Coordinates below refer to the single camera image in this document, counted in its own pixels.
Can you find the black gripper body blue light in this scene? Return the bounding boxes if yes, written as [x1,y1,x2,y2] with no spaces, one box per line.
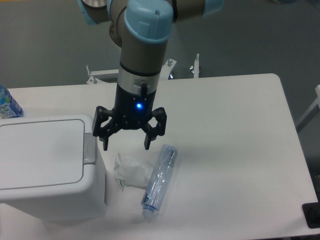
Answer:
[111,83,156,131]

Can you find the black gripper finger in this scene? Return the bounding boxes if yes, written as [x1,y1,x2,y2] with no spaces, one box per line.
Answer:
[92,106,120,151]
[141,107,167,150]

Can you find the white push-button trash can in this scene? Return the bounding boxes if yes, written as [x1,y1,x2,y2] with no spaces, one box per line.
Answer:
[0,114,107,221]

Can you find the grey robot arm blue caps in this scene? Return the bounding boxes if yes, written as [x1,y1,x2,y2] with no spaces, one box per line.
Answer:
[78,0,224,149]

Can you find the crumpled white paper wrapper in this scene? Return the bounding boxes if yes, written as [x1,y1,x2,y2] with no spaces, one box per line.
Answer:
[114,152,154,191]

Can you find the empty clear plastic bottle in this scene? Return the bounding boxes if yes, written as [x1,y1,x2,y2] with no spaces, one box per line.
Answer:
[140,144,178,219]

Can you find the blue labelled water bottle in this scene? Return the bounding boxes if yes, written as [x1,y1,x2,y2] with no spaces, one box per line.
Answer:
[0,85,24,119]

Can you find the black device at table edge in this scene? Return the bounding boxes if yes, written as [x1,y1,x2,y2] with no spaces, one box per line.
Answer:
[302,202,320,229]

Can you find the white metal clamp frame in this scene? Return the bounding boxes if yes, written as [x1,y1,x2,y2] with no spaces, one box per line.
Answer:
[86,53,202,85]

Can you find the white frame at right edge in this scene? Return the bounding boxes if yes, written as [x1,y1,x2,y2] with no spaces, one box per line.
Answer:
[295,85,320,133]

